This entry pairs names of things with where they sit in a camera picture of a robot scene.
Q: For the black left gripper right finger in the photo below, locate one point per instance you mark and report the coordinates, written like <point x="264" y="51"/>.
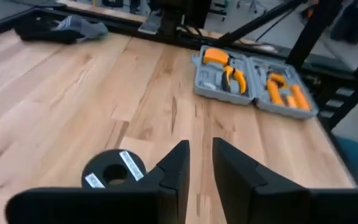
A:
<point x="259" y="199"/>

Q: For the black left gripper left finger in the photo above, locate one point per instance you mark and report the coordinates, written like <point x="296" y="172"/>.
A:
<point x="135" y="205"/>

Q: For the short orange black tool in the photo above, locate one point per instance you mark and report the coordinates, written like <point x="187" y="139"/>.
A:
<point x="291" y="102"/>

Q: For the grey plastic tool case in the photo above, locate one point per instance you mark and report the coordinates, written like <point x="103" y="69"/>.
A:
<point x="249" y="93"/>

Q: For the orange tape measure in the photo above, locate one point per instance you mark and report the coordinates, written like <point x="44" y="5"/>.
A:
<point x="215" y="56"/>

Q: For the black grey work glove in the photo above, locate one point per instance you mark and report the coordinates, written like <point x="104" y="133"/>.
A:
<point x="82" y="29"/>

